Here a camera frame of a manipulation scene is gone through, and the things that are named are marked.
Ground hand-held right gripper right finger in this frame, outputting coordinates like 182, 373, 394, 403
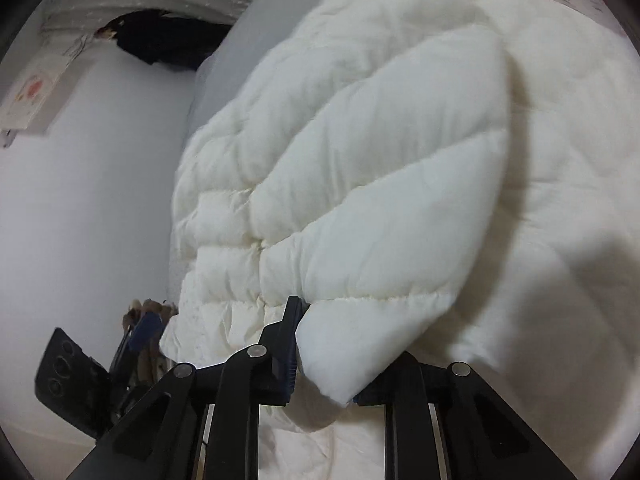
352, 351, 582, 480

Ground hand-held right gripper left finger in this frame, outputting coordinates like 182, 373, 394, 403
66, 296, 307, 480

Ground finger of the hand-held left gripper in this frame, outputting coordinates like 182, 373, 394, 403
110, 310, 163, 386

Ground white quilted puffer jacket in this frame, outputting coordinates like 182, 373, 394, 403
160, 0, 640, 480

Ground dark hanging clothes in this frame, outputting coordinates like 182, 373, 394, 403
96, 9, 234, 74

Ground grey bed sheet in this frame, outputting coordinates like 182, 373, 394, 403
192, 7, 286, 131

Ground white wall poster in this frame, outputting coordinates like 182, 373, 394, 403
0, 35, 97, 137

